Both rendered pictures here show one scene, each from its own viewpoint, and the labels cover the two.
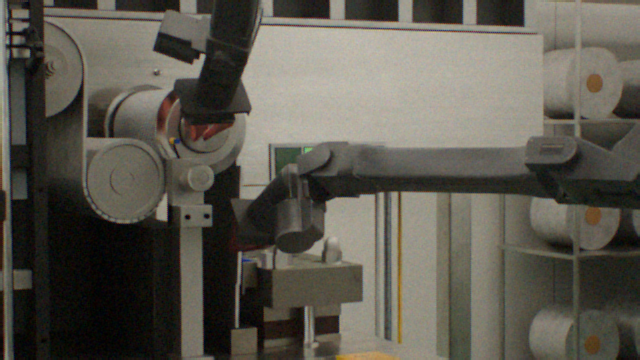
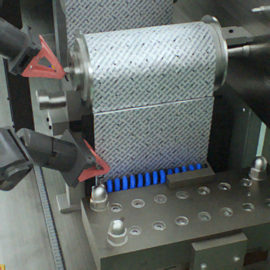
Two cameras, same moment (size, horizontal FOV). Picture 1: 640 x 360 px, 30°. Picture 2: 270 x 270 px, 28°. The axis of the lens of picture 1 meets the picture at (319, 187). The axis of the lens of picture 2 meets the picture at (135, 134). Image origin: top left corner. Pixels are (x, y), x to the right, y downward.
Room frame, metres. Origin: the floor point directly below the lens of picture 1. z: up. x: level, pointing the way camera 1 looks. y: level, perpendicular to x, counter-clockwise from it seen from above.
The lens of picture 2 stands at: (2.08, -0.67, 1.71)
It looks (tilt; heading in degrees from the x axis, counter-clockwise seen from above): 34 degrees down; 100
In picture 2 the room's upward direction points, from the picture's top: straight up
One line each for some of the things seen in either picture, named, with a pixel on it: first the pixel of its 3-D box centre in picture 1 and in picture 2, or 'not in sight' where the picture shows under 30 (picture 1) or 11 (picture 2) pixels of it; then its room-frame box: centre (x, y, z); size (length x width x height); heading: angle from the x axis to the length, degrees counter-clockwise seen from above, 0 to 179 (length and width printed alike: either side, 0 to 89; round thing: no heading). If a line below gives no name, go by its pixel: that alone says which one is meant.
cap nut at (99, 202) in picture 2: (281, 253); (99, 196); (1.88, 0.06, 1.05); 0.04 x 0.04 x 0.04
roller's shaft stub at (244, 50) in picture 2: not in sight; (228, 50); (2.08, 0.31, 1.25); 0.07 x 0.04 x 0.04; 27
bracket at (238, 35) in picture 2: not in sight; (233, 34); (2.09, 0.32, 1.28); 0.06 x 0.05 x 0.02; 27
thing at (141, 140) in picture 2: (211, 219); (153, 144); (1.96, 0.18, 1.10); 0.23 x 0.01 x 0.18; 27
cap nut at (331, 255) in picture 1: (332, 249); (117, 229); (1.93, -0.02, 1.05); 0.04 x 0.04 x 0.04
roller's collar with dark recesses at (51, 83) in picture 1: (39, 68); not in sight; (1.69, 0.39, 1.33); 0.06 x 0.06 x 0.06; 27
